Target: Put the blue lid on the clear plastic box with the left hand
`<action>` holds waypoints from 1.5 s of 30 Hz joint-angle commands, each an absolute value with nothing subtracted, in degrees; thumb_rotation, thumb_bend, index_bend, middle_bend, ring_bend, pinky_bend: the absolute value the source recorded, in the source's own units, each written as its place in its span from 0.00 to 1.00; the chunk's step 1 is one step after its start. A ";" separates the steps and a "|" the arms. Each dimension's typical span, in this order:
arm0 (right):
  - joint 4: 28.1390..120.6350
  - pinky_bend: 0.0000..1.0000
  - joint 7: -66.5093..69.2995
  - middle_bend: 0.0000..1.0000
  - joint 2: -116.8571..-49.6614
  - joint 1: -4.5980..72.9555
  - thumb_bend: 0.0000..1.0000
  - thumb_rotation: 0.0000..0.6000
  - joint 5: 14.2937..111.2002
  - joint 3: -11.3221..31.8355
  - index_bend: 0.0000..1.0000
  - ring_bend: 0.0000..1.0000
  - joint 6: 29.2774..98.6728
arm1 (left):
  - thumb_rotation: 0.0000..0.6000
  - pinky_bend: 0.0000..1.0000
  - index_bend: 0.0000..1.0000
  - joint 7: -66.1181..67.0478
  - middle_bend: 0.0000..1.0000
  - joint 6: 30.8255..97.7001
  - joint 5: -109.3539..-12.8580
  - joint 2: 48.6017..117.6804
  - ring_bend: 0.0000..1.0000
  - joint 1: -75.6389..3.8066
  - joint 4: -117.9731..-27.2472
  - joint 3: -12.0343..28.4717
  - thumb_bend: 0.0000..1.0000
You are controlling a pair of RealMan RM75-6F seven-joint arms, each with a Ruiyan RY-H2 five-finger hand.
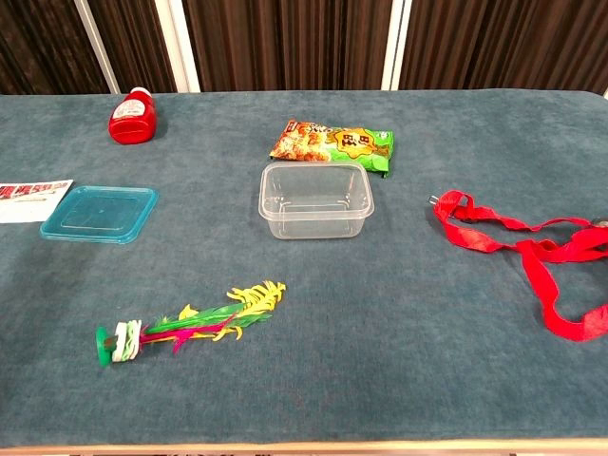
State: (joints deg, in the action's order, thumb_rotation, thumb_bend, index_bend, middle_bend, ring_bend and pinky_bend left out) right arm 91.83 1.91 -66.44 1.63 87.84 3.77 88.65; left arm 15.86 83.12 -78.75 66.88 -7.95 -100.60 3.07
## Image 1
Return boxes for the blue plastic lid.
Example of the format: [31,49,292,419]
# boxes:
[39,185,160,246]

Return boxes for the white red printed card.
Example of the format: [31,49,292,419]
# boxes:
[0,179,75,225]

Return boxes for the red fabric strap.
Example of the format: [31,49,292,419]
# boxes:
[429,189,608,343]

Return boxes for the wide white frame post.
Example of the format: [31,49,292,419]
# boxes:
[379,0,413,91]
[156,0,201,94]

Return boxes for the teal table cloth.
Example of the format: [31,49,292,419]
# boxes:
[0,88,608,450]

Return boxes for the dark brown curtain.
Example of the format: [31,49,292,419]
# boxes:
[0,0,608,96]

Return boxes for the clear plastic container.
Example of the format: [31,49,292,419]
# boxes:
[257,161,376,241]

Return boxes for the red ketchup squeeze bottle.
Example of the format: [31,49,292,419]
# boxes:
[107,86,158,145]

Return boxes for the thin white frame post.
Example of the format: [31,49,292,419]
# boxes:
[73,0,122,95]

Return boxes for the green orange snack bag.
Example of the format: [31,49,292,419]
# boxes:
[269,119,396,180]

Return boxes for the colourful feather shuttlecock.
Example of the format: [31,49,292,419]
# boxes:
[95,280,287,370]

